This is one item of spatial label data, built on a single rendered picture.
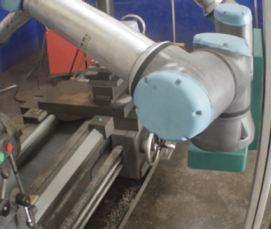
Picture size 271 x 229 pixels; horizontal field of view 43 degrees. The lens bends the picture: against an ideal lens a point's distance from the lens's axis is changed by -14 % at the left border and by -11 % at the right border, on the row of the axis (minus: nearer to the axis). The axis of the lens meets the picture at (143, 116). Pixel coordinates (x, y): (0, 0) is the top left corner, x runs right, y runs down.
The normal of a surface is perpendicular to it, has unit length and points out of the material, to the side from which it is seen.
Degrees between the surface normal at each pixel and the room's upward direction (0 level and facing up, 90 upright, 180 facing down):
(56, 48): 90
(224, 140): 70
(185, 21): 90
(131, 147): 90
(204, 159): 90
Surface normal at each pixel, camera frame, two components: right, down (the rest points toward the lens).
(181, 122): -0.54, 0.45
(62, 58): 0.04, 0.46
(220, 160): -0.30, 0.46
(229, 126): -0.04, 0.14
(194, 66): 0.19, -0.73
